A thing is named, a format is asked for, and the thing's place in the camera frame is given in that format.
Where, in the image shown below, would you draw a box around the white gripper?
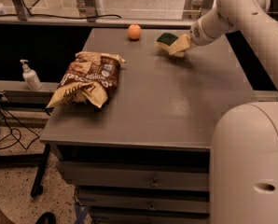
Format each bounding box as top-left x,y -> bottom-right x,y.
168,15 -> 221,56

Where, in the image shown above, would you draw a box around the green and yellow sponge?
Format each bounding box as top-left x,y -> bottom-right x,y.
156,33 -> 178,51

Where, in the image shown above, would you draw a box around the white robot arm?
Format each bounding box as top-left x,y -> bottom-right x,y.
168,0 -> 278,224

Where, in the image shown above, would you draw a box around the orange fruit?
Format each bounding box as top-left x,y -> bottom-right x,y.
128,24 -> 141,40

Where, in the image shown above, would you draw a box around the brown chip bag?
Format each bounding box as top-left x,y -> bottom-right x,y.
48,51 -> 125,108

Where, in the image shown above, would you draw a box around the grey drawer cabinet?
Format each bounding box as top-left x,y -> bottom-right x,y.
41,28 -> 255,224

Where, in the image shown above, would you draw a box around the white pump bottle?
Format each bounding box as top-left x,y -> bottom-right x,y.
21,59 -> 42,91

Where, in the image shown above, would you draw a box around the black metal stand leg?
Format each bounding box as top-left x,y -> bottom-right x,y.
31,144 -> 50,198

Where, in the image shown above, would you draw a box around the black shoe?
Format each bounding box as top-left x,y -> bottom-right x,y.
35,212 -> 56,224

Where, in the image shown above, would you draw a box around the black cable on rail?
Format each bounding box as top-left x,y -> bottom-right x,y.
0,0 -> 123,21

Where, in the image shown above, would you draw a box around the black floor cables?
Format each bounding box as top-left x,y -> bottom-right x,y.
0,91 -> 42,151

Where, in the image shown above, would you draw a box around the metal frame rail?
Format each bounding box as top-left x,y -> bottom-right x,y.
0,15 -> 194,30

